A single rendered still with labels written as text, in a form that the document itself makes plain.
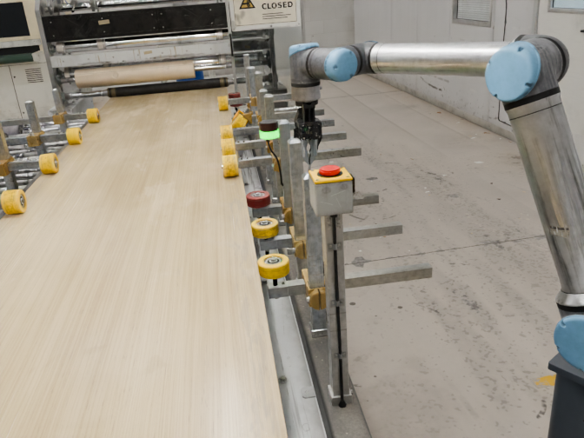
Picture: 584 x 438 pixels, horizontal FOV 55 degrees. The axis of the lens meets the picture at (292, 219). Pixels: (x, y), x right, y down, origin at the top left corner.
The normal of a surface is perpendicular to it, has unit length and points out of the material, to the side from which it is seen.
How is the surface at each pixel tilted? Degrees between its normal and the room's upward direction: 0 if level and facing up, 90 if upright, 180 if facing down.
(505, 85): 83
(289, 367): 0
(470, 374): 0
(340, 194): 90
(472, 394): 0
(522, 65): 83
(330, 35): 90
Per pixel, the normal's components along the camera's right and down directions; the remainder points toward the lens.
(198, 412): -0.07, -0.92
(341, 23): 0.18, 0.36
